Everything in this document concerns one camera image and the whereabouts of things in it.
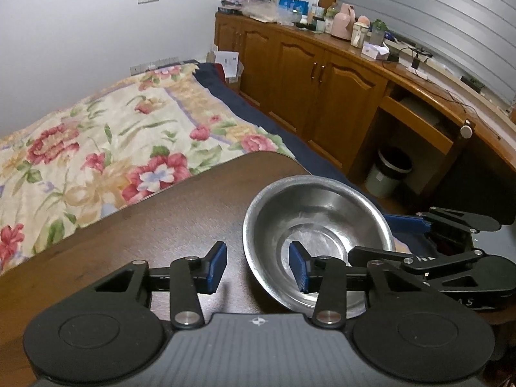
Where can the clear plastic bag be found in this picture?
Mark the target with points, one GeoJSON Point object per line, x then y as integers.
{"type": "Point", "coordinates": [264, 12]}

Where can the small potted plant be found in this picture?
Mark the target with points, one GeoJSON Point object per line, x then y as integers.
{"type": "Point", "coordinates": [379, 30]}

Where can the black power adapter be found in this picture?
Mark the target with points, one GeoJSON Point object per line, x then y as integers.
{"type": "Point", "coordinates": [415, 63]}

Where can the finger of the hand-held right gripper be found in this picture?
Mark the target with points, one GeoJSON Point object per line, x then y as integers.
{"type": "Point", "coordinates": [383, 257]}
{"type": "Point", "coordinates": [403, 223]}

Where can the grey trash bin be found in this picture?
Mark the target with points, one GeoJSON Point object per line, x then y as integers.
{"type": "Point", "coordinates": [383, 181]}

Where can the small glass bottle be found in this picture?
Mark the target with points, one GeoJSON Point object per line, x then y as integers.
{"type": "Point", "coordinates": [319, 20]}

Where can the wooden cabinet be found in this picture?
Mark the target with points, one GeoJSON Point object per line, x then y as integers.
{"type": "Point", "coordinates": [334, 100]}

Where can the white round knob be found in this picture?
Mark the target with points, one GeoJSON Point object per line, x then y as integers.
{"type": "Point", "coordinates": [467, 131]}

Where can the white cup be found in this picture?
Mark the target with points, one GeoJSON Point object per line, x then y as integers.
{"type": "Point", "coordinates": [358, 34]}

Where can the floral blanket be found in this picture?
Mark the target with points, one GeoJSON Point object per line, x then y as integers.
{"type": "Point", "coordinates": [100, 141]}

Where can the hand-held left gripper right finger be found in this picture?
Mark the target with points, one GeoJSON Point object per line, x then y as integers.
{"type": "Point", "coordinates": [299, 268]}

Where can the wall socket strip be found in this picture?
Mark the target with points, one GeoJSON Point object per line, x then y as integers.
{"type": "Point", "coordinates": [155, 65]}

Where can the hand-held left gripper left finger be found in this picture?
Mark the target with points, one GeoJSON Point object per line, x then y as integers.
{"type": "Point", "coordinates": [215, 268]}

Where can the grey window blind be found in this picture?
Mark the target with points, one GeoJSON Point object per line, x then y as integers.
{"type": "Point", "coordinates": [423, 8]}

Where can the pink kettle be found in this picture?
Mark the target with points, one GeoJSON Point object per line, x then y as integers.
{"type": "Point", "coordinates": [342, 22]}

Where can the blue box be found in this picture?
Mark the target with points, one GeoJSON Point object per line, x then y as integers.
{"type": "Point", "coordinates": [293, 6]}

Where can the white tissue pack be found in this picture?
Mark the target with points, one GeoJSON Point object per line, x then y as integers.
{"type": "Point", "coordinates": [375, 50]}

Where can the white papers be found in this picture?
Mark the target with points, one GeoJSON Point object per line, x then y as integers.
{"type": "Point", "coordinates": [225, 62]}

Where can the small steel bowl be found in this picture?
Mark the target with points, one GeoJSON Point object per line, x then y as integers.
{"type": "Point", "coordinates": [322, 213]}

